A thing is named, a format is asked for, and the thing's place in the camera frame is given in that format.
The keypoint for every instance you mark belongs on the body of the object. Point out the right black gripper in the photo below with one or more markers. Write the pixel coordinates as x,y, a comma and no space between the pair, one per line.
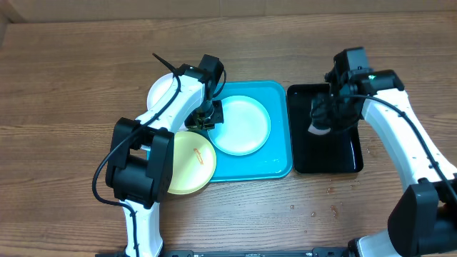
324,120

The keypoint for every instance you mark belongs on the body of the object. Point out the green dish sponge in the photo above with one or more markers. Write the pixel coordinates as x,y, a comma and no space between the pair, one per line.
319,131

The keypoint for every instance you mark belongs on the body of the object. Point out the teal plastic tray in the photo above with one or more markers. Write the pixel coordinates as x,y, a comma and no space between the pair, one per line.
274,159

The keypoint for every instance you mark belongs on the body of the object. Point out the black plastic water tray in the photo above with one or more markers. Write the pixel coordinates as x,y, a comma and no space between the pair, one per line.
330,153

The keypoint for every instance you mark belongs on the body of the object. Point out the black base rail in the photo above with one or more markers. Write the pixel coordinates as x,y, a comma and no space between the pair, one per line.
315,252

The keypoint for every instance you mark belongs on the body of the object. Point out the light blue round plate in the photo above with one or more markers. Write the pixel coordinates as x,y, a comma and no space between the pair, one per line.
246,126

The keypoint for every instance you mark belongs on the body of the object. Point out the yellow-green round plate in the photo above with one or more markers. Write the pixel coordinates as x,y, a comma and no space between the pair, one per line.
194,163

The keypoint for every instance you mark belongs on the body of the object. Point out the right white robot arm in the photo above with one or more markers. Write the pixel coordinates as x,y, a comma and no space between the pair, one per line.
424,219

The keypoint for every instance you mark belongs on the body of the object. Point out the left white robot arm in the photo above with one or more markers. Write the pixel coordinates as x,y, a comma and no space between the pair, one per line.
140,161

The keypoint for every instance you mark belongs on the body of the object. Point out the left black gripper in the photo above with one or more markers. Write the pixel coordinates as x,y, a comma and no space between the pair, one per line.
192,123

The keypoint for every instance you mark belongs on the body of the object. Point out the white round plate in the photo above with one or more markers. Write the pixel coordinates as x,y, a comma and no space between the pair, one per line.
159,94

